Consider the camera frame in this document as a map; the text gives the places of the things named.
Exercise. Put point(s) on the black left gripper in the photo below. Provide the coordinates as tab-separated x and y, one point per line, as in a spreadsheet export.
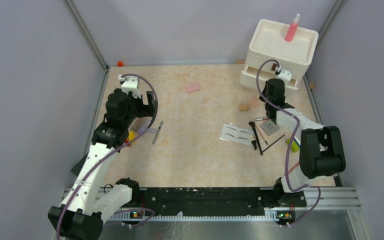
145	110

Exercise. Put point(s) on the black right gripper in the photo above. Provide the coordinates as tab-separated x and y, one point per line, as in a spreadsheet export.
261	98

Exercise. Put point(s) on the white drawer organizer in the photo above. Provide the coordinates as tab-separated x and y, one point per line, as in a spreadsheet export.
268	42

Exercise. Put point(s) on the pink spray bottle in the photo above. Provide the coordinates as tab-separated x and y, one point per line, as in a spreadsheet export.
291	31

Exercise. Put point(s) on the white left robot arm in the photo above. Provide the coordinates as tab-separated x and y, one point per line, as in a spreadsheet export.
80	215

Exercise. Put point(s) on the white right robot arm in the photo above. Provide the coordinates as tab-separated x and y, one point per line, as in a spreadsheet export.
321	151

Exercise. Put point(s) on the round peach makeup puff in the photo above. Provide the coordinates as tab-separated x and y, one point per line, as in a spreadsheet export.
255	101

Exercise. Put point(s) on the tan makeup sponge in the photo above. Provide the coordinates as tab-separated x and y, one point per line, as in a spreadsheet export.
242	107

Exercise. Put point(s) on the black makeup brush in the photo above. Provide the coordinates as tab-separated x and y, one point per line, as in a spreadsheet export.
254	129

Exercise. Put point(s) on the clear purple plastic bag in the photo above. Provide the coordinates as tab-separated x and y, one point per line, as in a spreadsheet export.
139	125

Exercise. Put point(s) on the red yellow toy block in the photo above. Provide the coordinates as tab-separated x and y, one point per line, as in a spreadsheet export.
131	135

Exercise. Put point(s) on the grey eyeshadow palette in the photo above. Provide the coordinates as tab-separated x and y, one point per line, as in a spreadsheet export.
269	127

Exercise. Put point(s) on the thin black eyeliner brush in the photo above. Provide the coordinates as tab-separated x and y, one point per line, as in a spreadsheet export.
270	145

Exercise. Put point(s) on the pink rectangular sponge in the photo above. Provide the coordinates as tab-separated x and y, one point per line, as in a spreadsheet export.
192	87

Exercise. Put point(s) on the orange corner block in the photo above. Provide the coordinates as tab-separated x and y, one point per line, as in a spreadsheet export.
120	63

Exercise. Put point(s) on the eyebrow stencil sheet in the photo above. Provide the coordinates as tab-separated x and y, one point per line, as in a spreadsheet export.
237	134

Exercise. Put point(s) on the coral pink pencil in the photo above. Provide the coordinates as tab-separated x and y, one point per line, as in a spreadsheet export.
293	167

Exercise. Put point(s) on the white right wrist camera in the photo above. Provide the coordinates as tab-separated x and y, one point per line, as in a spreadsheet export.
283	74

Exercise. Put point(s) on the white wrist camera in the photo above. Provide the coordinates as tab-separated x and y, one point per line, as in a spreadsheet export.
283	74
130	85

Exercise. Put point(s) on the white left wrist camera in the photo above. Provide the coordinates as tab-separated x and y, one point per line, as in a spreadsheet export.
130	85

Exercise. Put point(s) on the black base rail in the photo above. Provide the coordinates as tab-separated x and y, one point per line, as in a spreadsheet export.
205	201

